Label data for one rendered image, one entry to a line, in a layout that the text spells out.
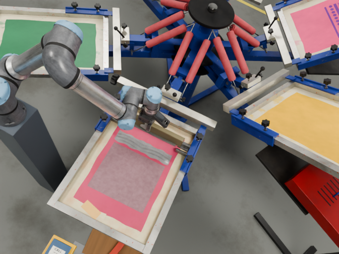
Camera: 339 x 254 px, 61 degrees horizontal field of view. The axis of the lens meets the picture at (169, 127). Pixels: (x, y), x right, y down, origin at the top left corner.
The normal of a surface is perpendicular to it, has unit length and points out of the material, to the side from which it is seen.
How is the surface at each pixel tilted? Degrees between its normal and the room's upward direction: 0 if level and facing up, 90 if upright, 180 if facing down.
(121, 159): 0
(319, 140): 32
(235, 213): 0
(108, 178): 0
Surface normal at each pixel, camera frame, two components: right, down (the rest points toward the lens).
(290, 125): -0.17, -0.79
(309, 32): -0.38, -0.37
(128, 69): 0.16, -0.45
